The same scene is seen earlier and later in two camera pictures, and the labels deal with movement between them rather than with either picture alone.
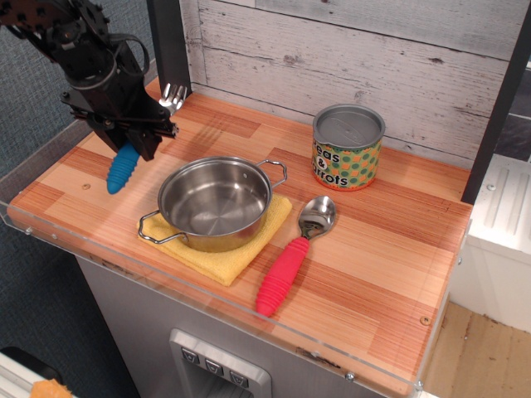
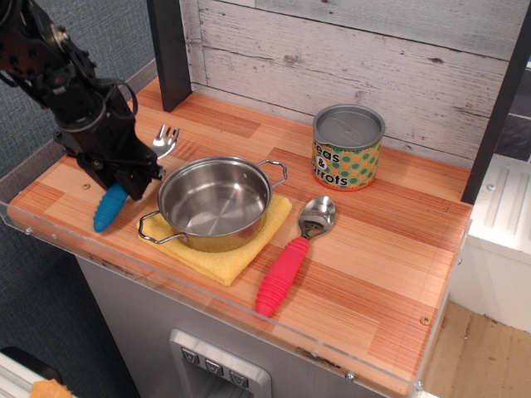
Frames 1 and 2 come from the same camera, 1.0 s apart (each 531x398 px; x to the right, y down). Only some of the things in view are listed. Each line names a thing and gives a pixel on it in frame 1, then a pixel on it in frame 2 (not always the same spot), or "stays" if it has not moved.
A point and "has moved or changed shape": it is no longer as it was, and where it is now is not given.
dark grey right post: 503,106 stays
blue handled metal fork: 122,167 has moved or changed shape
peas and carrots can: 346,148 stays
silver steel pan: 215,201 stays
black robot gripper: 118,97 → 114,146
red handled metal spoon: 315,215 stays
